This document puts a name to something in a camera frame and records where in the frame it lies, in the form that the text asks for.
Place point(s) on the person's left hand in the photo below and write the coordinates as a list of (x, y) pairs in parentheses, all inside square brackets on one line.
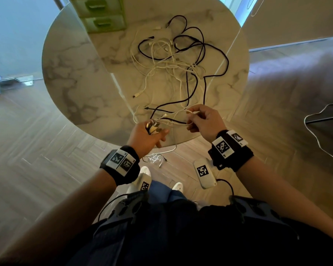
[(143, 138)]

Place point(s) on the person's right hand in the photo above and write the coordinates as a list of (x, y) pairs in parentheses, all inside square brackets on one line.
[(211, 121)]

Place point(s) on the person's left fingers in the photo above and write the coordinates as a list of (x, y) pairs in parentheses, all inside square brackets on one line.
[(161, 133)]

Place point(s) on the person's right fingers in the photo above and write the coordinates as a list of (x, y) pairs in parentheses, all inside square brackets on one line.
[(194, 109)]

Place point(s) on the person's right forearm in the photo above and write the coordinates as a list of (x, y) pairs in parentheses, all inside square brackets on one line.
[(280, 191)]

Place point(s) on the person's left forearm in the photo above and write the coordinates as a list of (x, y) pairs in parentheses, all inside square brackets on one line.
[(58, 221)]

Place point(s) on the person's white shoe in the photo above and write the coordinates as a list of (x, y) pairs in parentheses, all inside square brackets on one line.
[(145, 171), (178, 186)]

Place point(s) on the black left wristband with markers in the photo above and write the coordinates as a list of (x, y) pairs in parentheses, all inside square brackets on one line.
[(120, 163)]

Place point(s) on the black wristband with markers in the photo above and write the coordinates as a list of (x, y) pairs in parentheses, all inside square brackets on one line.
[(229, 152), (120, 163)]

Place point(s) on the small white marker box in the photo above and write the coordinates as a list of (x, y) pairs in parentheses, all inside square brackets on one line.
[(143, 185)]

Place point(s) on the black right wristband with markers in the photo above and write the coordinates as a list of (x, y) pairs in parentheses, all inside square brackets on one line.
[(229, 152)]

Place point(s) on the large white marker box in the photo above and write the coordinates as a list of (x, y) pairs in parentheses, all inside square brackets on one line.
[(204, 173)]

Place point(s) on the blue trousers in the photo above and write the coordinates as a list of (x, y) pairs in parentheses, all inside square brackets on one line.
[(166, 192)]

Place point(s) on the black chest harness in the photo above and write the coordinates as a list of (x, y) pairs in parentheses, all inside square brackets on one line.
[(183, 235)]

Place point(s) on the dark metal rod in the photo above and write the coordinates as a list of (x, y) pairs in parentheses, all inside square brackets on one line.
[(326, 119)]

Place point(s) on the green drawer box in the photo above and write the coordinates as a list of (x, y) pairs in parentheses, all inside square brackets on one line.
[(100, 13)]

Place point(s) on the metal glass door fitting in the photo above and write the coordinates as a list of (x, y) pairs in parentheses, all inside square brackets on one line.
[(16, 80)]

